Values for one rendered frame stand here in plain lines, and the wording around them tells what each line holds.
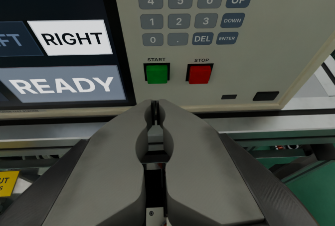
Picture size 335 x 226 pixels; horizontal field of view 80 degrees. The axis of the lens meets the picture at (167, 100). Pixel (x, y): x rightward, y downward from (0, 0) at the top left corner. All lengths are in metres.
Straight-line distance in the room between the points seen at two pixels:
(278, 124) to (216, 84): 0.09
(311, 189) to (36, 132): 0.64
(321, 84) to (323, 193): 0.43
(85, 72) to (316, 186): 0.64
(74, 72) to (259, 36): 0.15
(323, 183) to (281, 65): 0.54
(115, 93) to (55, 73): 0.06
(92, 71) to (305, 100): 0.25
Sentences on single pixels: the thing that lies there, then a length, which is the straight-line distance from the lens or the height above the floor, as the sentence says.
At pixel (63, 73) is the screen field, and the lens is 0.20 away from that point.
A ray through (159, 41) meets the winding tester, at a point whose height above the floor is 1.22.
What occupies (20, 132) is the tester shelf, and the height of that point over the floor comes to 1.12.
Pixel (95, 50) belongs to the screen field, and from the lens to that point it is 0.17.
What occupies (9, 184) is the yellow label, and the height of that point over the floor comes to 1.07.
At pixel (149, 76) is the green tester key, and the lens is 0.18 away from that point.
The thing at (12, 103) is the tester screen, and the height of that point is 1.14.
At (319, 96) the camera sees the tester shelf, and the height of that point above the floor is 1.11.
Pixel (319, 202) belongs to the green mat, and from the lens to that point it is 0.69.
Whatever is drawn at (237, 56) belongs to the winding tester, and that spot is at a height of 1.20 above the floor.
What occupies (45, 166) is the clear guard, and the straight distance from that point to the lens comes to 0.30.
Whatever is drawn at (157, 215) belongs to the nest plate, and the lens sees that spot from 0.53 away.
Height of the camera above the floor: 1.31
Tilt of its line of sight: 55 degrees down
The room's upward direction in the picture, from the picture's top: 1 degrees clockwise
